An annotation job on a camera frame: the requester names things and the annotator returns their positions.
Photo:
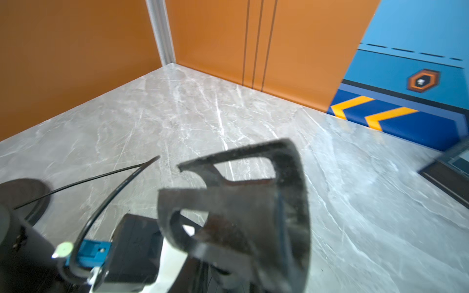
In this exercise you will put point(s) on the black mic clip pole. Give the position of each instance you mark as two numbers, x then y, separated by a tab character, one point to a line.
258	230

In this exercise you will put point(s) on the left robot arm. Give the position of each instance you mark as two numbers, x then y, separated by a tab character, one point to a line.
27	265

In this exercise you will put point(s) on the folded chess board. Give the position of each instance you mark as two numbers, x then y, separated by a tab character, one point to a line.
450	172

